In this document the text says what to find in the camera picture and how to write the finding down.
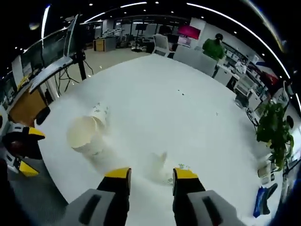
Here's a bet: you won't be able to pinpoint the cluster of paper cups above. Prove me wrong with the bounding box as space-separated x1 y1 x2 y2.
66 102 117 169

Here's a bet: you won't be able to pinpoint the wooden desk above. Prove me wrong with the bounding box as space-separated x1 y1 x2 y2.
9 87 48 121

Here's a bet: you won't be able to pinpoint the blue packet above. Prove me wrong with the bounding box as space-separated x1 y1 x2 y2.
253 186 267 218

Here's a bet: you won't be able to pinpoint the white office chair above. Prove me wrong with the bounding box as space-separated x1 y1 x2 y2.
152 34 170 57

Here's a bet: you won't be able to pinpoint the glass partition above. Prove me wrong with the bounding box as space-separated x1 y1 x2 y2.
11 30 71 79

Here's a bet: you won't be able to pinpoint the pink screen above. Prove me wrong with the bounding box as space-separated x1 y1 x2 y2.
178 24 202 40

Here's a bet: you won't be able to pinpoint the small wooden cabinet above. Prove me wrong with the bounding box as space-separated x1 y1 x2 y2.
93 39 106 52

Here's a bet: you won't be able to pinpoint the curved ceiling strip light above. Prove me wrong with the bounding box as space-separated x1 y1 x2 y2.
187 2 292 79

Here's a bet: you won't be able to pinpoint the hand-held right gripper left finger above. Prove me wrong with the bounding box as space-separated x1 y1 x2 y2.
67 167 131 226

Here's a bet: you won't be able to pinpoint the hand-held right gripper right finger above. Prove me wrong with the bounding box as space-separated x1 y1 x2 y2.
172 167 245 226

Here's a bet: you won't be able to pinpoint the white table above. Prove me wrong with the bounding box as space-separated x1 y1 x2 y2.
39 53 286 226

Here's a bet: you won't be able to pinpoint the green potted plant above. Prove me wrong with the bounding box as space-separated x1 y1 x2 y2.
255 98 295 170

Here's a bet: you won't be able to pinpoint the black cable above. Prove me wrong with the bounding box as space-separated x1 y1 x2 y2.
246 107 260 128

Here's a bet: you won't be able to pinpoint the glass jars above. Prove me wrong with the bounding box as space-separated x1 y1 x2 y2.
257 162 276 185

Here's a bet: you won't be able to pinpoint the black screen on stand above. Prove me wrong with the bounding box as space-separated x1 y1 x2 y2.
135 23 148 52

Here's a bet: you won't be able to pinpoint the grey curved object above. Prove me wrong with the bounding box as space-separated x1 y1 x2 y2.
261 183 278 215

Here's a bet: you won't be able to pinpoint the grey device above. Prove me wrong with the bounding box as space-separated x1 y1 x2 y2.
235 94 249 108

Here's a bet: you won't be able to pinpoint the white paper cup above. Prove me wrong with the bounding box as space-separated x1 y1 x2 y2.
147 152 192 187

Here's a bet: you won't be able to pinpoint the silver laptop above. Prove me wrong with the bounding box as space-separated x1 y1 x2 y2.
29 14 80 94

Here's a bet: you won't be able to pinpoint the black tripod stand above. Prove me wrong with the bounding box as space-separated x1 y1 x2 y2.
72 22 87 81

